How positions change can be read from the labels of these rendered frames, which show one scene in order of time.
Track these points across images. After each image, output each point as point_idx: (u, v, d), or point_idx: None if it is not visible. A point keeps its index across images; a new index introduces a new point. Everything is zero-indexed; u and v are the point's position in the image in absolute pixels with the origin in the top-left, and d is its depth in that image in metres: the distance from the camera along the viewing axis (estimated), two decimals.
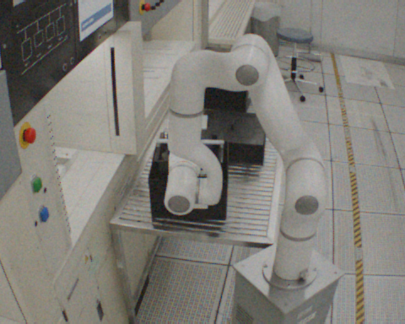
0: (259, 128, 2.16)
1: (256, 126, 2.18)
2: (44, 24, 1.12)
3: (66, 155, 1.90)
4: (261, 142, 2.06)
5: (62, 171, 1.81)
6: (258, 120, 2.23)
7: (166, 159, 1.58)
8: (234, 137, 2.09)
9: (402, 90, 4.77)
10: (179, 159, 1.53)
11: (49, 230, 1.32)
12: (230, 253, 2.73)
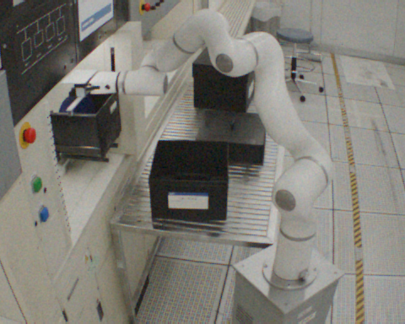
0: (259, 128, 2.16)
1: (256, 126, 2.18)
2: (44, 24, 1.12)
3: None
4: (261, 142, 2.06)
5: (62, 171, 1.81)
6: (258, 120, 2.23)
7: (93, 88, 1.60)
8: (234, 137, 2.09)
9: (402, 90, 4.77)
10: (110, 77, 1.61)
11: (49, 230, 1.32)
12: (230, 253, 2.73)
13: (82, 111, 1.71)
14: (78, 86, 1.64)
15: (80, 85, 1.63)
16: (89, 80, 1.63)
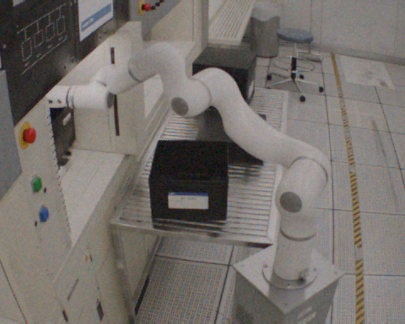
0: None
1: None
2: (44, 24, 1.12)
3: (66, 155, 1.90)
4: None
5: (62, 171, 1.81)
6: None
7: (47, 103, 1.64)
8: None
9: (402, 90, 4.77)
10: (62, 91, 1.65)
11: (49, 230, 1.32)
12: (230, 253, 2.73)
13: None
14: None
15: None
16: None
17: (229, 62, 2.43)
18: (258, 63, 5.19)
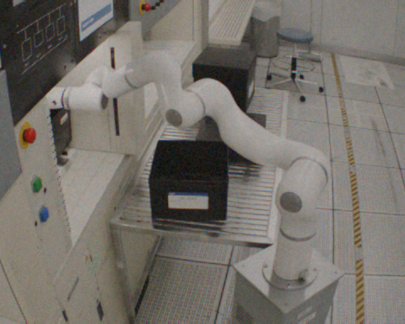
0: None
1: None
2: (44, 24, 1.12)
3: (66, 155, 1.90)
4: None
5: (62, 171, 1.81)
6: (258, 120, 2.23)
7: None
8: None
9: (402, 90, 4.77)
10: (57, 93, 1.67)
11: (49, 230, 1.32)
12: (230, 253, 2.73)
13: None
14: None
15: None
16: None
17: (229, 62, 2.43)
18: (258, 63, 5.19)
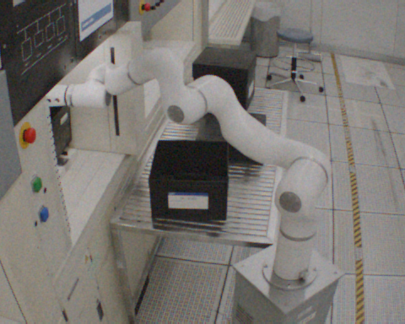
0: None
1: None
2: (44, 24, 1.12)
3: (66, 155, 1.90)
4: None
5: (62, 171, 1.81)
6: (258, 120, 2.23)
7: None
8: None
9: (402, 90, 4.77)
10: (60, 90, 1.67)
11: (49, 230, 1.32)
12: (230, 253, 2.73)
13: None
14: None
15: None
16: None
17: (229, 62, 2.43)
18: (258, 63, 5.19)
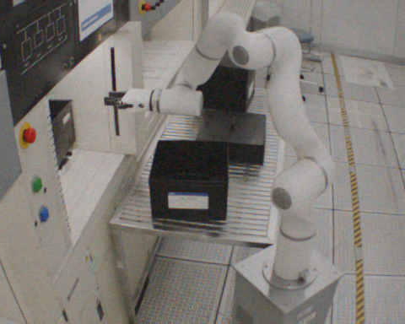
0: (259, 128, 2.16)
1: (256, 126, 2.18)
2: (44, 24, 1.12)
3: (66, 155, 1.90)
4: (261, 142, 2.06)
5: (62, 171, 1.81)
6: (258, 120, 2.23)
7: (126, 106, 1.61)
8: (234, 137, 2.09)
9: (402, 90, 4.77)
10: (143, 95, 1.62)
11: (49, 230, 1.32)
12: (230, 253, 2.73)
13: None
14: (109, 104, 1.65)
15: (110, 103, 1.64)
16: (121, 98, 1.63)
17: (229, 62, 2.43)
18: None
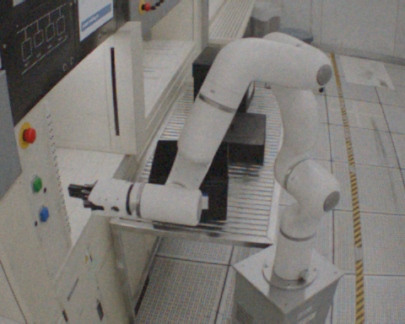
0: (259, 128, 2.16)
1: (256, 126, 2.18)
2: (44, 24, 1.12)
3: None
4: (261, 142, 2.06)
5: None
6: (258, 120, 2.23)
7: (94, 207, 1.14)
8: (234, 137, 2.09)
9: (402, 90, 4.77)
10: (117, 192, 1.14)
11: (49, 230, 1.32)
12: (230, 253, 2.73)
13: None
14: (75, 196, 1.18)
15: (78, 196, 1.18)
16: (89, 191, 1.16)
17: None
18: None
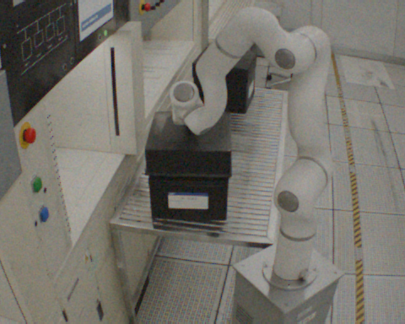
0: (223, 130, 1.74)
1: (218, 127, 1.76)
2: (44, 24, 1.12)
3: None
4: (227, 147, 1.64)
5: None
6: (221, 120, 1.81)
7: None
8: (192, 144, 1.66)
9: (402, 90, 4.77)
10: None
11: (49, 230, 1.32)
12: (230, 253, 2.73)
13: None
14: None
15: None
16: None
17: None
18: (258, 63, 5.19)
